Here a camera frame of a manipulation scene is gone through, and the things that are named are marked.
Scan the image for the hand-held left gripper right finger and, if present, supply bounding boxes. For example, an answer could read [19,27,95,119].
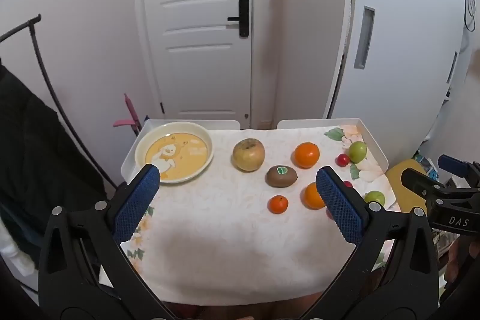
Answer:
[304,166,439,320]

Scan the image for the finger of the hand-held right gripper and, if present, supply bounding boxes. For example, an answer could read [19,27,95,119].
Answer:
[400,167,447,206]
[438,154,480,189]

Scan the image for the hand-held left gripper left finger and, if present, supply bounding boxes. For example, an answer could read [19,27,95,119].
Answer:
[37,164,169,320]

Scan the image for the medium orange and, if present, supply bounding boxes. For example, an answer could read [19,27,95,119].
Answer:
[303,182,326,210]

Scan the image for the green apple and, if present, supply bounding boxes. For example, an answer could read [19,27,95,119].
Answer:
[349,141,367,163]
[364,190,386,206]

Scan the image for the small tangerine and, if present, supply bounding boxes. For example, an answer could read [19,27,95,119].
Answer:
[268,195,290,214]

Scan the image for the yellow duck print bowl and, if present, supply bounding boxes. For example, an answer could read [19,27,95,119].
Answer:
[134,121,214,185]

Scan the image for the large orange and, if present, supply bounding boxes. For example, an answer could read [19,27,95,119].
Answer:
[293,142,320,169]

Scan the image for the yellowish red apple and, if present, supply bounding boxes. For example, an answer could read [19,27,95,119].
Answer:
[232,138,266,172]

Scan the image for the person's right hand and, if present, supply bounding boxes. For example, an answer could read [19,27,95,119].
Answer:
[445,241,469,281]

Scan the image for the yellow cushion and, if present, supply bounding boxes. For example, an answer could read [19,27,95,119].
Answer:
[384,159,437,216]

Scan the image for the blue box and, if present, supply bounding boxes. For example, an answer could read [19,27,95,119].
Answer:
[414,154,441,180]

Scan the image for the brown kiwi with sticker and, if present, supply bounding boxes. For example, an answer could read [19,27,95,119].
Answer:
[265,165,299,188]

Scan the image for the pink plastic tool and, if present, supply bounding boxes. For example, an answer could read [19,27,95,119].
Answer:
[113,93,145,136]

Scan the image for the floral tablecloth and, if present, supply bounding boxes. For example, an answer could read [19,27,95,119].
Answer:
[120,125,400,306]

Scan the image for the white tray table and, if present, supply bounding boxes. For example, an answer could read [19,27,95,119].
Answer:
[121,118,389,180]

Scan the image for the white cloth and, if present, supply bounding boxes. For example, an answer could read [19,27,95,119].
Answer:
[0,223,34,277]

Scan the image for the black metal coat rack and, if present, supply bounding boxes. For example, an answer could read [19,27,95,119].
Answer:
[0,14,117,189]

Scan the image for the white panelled door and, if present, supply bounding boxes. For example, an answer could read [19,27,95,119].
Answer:
[140,0,252,120]

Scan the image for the black door lock handle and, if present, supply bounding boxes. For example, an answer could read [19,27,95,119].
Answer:
[227,0,250,37]

